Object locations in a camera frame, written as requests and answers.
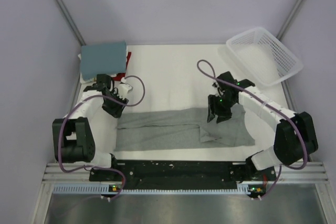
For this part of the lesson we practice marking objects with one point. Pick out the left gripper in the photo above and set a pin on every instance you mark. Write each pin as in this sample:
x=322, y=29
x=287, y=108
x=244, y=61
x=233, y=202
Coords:
x=116, y=112

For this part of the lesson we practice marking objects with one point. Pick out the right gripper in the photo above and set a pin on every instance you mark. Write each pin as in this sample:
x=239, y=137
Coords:
x=214, y=110

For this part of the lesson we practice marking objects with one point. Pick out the grey t-shirt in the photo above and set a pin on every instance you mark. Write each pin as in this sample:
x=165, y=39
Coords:
x=181, y=129

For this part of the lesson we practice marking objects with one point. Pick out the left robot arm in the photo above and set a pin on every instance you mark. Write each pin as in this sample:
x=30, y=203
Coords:
x=72, y=135

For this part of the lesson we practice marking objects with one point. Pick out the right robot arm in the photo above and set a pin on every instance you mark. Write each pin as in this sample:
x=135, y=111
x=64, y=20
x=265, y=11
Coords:
x=295, y=136

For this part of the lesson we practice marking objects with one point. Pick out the folded blue t-shirt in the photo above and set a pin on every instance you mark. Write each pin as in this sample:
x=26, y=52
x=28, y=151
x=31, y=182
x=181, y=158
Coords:
x=106, y=58

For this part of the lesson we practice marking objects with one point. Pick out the white plastic basket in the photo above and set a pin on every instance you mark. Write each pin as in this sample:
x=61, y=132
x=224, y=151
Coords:
x=263, y=56

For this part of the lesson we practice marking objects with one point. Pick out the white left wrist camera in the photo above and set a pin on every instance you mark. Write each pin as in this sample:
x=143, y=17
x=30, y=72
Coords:
x=124, y=88

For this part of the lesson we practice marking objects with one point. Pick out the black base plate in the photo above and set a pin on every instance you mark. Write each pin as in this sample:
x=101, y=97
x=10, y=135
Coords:
x=175, y=175

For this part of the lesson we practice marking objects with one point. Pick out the left corner aluminium post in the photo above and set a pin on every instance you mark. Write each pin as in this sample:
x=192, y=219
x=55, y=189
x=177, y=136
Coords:
x=70, y=21

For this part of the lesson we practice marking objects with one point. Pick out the corner aluminium post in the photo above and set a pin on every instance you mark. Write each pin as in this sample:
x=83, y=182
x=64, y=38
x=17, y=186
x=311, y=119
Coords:
x=70, y=21
x=290, y=18

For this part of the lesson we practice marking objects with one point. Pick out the right corner aluminium post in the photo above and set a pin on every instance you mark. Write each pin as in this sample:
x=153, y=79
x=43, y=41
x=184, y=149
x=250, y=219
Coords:
x=290, y=18

